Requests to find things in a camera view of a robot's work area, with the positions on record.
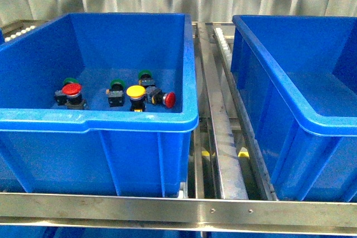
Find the red push button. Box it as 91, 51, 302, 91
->
62, 83, 86, 110
146, 86, 176, 109

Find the blue destination bin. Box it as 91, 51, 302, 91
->
230, 15, 356, 202

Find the green push button middle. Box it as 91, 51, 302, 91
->
105, 79, 125, 108

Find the green push button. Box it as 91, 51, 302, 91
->
54, 77, 79, 106
138, 70, 156, 88
105, 79, 125, 108

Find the yellow mushroom push button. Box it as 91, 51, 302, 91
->
126, 85, 146, 112

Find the green push button right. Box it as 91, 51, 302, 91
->
138, 70, 156, 88

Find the green push button left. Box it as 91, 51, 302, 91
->
54, 77, 79, 106

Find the steel roller track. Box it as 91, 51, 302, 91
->
192, 22, 278, 201

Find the blue bin with buttons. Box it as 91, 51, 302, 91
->
1, 13, 199, 197

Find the steel rack front rail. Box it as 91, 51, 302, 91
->
1, 193, 356, 236

